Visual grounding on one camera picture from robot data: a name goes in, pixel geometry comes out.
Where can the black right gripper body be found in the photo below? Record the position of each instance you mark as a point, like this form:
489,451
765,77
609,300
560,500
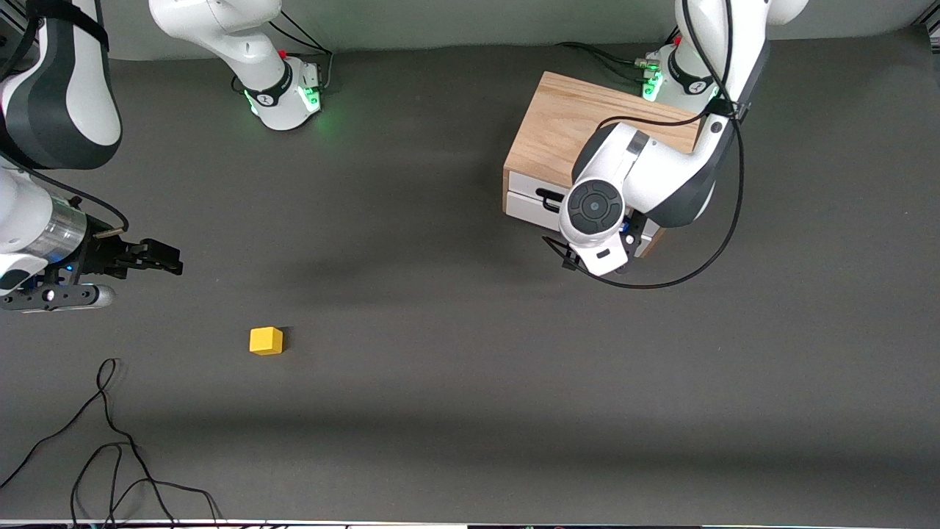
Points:
98,256

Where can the white-fronted wooden drawer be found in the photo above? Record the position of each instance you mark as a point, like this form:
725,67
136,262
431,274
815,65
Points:
525,202

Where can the yellow block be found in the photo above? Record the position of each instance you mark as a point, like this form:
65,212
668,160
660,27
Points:
266,342

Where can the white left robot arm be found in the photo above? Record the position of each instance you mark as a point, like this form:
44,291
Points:
661,169

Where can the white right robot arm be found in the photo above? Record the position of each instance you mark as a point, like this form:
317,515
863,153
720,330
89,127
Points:
73,88

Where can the wooden drawer cabinet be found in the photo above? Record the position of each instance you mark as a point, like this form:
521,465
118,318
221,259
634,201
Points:
558,125

